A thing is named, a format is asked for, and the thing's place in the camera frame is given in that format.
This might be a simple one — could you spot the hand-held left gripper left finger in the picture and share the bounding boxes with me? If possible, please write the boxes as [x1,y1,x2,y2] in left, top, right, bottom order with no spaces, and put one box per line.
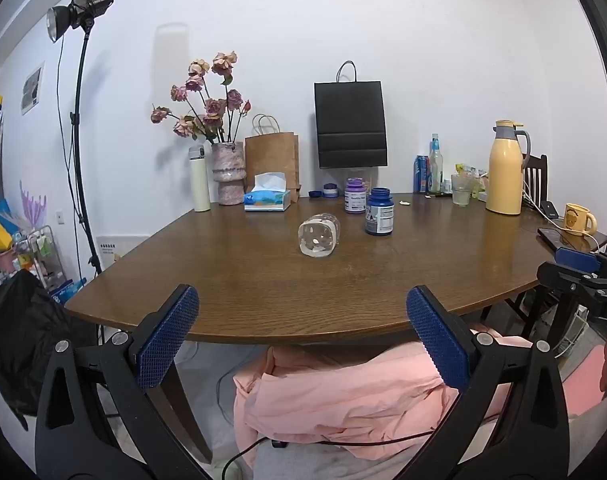
[35,284,214,480]

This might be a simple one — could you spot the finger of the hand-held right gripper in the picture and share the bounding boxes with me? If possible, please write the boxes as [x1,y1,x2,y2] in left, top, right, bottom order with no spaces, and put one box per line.
[555,247,607,277]
[536,262,607,311]

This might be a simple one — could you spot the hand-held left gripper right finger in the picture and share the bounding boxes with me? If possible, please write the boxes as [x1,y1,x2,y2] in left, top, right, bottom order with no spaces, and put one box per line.
[393,285,570,480]

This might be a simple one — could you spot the black smartphone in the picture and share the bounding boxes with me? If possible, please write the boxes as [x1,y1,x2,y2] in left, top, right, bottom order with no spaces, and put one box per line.
[537,228,587,253]

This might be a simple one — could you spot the yellow mug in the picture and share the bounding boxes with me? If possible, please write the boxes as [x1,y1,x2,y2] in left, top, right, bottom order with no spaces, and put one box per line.
[563,203,597,236]

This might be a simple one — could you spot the dark wooden chair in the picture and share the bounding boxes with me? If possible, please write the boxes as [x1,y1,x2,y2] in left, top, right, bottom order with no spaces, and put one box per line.
[521,154,549,211]

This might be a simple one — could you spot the white sign board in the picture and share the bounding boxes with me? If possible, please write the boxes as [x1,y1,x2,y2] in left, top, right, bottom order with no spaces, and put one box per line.
[96,235,150,272]

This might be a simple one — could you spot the pink cloth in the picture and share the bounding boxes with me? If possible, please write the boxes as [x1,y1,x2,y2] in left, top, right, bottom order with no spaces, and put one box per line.
[232,327,534,461]

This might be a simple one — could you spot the yellow thermos jug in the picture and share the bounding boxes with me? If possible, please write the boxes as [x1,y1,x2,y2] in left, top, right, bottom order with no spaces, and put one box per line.
[485,120,531,215]

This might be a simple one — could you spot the clear glass tumbler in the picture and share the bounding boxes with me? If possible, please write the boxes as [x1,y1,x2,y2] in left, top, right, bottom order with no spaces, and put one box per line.
[451,174,471,207]

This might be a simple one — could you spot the snack packets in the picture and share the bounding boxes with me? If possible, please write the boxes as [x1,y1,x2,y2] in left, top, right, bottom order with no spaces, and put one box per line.
[456,162,490,202]

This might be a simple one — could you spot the blue supplement bottle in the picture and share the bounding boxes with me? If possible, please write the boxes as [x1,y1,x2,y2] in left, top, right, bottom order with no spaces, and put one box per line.
[364,187,395,237]

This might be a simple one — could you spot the black plastic bag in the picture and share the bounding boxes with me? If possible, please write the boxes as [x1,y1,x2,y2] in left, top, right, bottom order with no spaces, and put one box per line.
[0,269,99,417]

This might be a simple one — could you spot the white thermos bottle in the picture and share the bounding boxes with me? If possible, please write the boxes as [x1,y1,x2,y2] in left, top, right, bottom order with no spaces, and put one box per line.
[190,145,212,212]

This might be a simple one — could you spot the purple supplement bottle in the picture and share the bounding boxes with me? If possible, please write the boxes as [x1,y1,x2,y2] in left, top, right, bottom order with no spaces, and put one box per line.
[344,178,368,217]

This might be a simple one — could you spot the clear glass bottle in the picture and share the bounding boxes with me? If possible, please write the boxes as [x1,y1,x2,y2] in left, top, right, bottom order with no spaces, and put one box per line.
[428,133,444,195]

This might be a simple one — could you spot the blue drink can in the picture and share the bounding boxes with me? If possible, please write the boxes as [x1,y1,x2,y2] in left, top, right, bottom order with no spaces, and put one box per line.
[413,155,430,194]

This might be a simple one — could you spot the blue tissue box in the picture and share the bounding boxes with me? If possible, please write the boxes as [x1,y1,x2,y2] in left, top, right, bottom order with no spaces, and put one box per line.
[244,172,291,212]

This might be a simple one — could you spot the pink stone vase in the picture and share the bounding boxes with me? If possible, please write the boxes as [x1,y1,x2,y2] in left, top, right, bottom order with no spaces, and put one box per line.
[211,141,246,206]

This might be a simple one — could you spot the purple plastic hanger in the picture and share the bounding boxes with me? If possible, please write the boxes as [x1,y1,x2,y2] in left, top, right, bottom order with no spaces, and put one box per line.
[18,180,48,228]

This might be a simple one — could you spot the brown paper bag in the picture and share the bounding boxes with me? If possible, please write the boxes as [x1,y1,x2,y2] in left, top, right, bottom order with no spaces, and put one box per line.
[244,114,300,203]

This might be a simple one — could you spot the dried pink rose bouquet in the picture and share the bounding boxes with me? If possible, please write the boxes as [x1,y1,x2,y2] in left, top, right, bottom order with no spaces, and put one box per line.
[151,51,252,144]

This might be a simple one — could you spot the black paper bag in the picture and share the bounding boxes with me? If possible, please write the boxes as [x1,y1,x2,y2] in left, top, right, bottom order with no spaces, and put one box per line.
[314,60,388,169]

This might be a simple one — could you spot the black studio light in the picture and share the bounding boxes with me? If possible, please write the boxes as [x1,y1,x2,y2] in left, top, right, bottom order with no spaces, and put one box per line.
[46,0,116,43]

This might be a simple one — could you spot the white charging cable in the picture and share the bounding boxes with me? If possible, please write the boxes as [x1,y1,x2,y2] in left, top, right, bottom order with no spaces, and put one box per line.
[522,180,600,252]

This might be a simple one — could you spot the black cable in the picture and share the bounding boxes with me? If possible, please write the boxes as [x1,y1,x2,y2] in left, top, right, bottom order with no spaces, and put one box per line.
[221,430,437,480]

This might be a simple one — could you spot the wire storage rack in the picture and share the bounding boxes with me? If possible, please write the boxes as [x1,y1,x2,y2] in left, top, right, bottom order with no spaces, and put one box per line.
[14,226,69,291]

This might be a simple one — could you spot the framed wall picture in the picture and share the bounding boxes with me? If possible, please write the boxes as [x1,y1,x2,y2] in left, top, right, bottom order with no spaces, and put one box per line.
[21,61,46,115]

